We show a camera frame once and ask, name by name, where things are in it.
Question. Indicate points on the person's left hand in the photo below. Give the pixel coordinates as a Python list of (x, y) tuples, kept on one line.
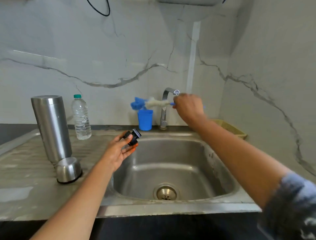
[(115, 153)]

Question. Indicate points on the person's right hand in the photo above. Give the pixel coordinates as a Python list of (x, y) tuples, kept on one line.
[(188, 107)]

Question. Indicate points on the person's left thumb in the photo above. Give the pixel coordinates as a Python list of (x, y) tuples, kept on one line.
[(123, 138)]

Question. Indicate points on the black flask stopper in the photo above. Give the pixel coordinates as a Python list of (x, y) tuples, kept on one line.
[(133, 137)]

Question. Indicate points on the blue bottle brush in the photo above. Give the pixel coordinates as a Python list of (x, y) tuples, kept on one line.
[(148, 103)]

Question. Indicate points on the person's left forearm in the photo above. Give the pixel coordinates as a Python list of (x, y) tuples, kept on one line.
[(74, 205)]

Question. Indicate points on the person's right forearm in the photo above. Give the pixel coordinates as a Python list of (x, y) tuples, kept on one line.
[(242, 158)]

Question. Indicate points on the blue plastic cup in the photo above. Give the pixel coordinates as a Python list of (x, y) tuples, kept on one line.
[(145, 120)]

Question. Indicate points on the stainless steel sink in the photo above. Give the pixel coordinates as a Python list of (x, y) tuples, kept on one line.
[(153, 173)]

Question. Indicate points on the clear plastic water bottle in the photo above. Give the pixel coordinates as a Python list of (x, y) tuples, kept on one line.
[(81, 118)]

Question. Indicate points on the chrome sink faucet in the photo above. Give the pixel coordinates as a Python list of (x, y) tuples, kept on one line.
[(164, 111)]

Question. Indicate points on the steel flask cap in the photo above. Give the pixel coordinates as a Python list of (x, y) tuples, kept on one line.
[(68, 170)]

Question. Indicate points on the sink drain strainer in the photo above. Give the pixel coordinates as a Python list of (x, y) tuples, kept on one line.
[(166, 193)]

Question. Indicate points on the steel vacuum flask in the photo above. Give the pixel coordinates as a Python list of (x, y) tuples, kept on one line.
[(52, 128)]

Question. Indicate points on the yellow plastic basket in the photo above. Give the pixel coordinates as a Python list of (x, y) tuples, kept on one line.
[(232, 128)]

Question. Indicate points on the blue patterned sleeve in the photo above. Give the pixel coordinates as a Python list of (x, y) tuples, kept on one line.
[(291, 210)]

